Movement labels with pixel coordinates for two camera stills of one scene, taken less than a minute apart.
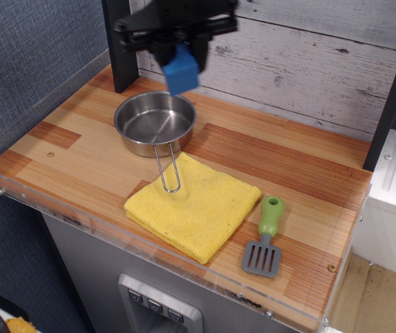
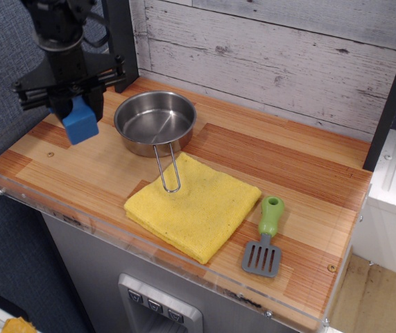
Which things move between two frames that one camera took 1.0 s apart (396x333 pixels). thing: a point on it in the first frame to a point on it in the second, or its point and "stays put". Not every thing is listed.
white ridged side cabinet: (387, 233) stays put
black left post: (124, 63) stays put
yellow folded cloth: (197, 218) stays put
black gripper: (168, 22) to (71, 69)
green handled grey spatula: (261, 257) stays put
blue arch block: (182, 71) to (81, 123)
